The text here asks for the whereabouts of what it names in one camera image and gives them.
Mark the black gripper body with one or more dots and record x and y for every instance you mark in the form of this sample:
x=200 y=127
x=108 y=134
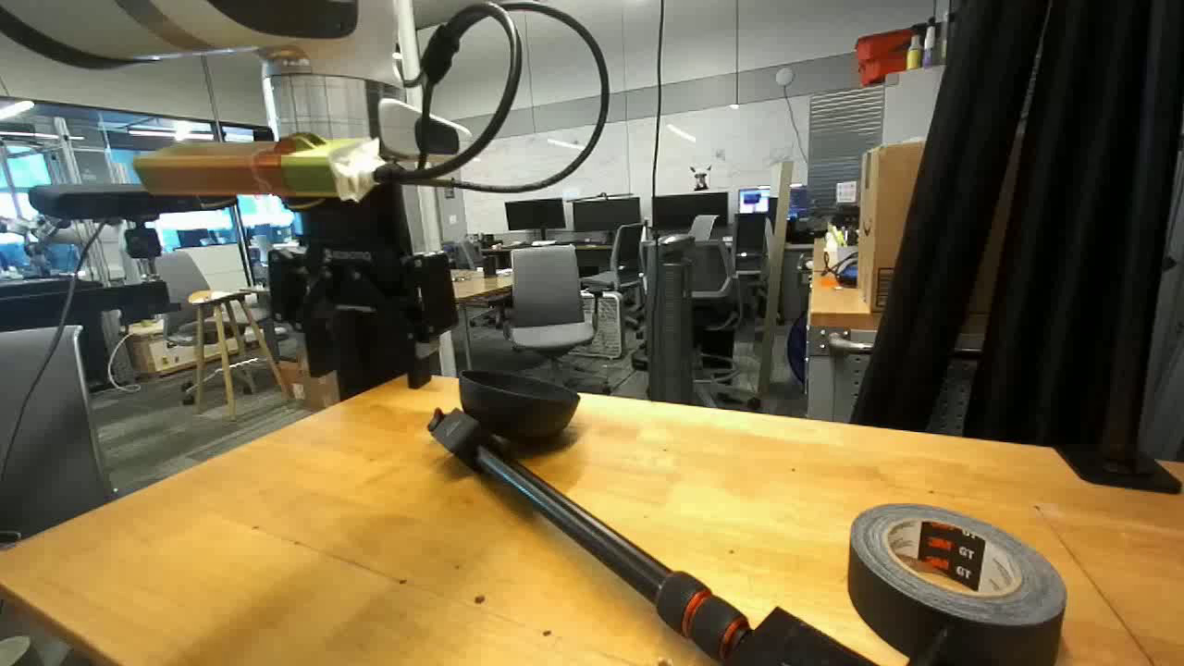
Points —
x=356 y=280

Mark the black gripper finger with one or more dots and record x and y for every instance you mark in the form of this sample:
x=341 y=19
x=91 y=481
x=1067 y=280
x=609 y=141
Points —
x=285 y=289
x=435 y=309

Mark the black bowl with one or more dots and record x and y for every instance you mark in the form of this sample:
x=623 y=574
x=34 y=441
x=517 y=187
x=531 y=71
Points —
x=521 y=409

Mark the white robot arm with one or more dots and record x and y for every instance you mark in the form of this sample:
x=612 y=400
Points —
x=125 y=19

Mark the wooden stool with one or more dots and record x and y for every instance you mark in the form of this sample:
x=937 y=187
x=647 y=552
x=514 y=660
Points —
x=219 y=299

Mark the narrow black curtain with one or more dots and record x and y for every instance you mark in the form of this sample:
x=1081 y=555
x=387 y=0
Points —
x=363 y=372

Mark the grey office chair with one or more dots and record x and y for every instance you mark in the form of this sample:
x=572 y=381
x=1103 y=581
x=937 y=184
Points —
x=547 y=289

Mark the black computer monitor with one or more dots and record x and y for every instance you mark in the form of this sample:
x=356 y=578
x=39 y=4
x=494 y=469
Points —
x=533 y=216
x=609 y=212
x=690 y=210

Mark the black table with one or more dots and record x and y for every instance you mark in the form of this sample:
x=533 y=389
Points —
x=75 y=301

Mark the grey chair back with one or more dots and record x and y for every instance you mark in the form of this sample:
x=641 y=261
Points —
x=41 y=431

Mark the lit blue monitor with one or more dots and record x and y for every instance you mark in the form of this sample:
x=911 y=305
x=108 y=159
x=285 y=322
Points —
x=753 y=200

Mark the wooden office desk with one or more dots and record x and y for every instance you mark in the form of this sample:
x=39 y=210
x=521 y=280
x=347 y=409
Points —
x=838 y=305

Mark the tall cardboard box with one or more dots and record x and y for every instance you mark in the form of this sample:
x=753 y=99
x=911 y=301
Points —
x=891 y=222

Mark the red box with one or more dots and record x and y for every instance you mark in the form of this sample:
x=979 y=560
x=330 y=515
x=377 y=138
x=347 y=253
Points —
x=885 y=57

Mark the grey tape roll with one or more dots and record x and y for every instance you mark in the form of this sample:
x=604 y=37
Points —
x=891 y=592

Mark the black red small card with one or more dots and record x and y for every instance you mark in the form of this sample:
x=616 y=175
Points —
x=953 y=552

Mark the large black curtain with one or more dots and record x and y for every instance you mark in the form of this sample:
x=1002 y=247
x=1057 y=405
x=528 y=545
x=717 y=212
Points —
x=1087 y=222

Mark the black curtain stand base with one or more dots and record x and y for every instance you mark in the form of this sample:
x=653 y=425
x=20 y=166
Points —
x=1122 y=470

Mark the orange green camera mount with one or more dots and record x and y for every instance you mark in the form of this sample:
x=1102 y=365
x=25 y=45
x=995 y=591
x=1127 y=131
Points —
x=246 y=169

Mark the black camera bar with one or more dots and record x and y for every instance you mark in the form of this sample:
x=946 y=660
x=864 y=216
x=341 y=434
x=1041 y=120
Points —
x=125 y=204

